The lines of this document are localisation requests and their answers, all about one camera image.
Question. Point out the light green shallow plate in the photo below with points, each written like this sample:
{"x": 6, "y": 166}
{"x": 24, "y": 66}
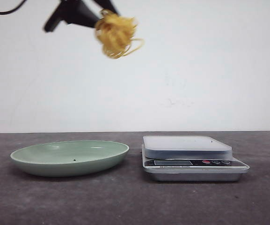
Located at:
{"x": 69, "y": 158}

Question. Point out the yellow vermicelli noodle bundle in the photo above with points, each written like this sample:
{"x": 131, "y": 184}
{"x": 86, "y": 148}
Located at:
{"x": 116, "y": 34}

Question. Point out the silver digital kitchen scale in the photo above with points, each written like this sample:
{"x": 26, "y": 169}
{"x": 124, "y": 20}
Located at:
{"x": 190, "y": 158}

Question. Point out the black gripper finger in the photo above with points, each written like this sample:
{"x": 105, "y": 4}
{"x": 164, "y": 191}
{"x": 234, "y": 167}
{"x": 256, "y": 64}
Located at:
{"x": 107, "y": 4}
{"x": 71, "y": 12}

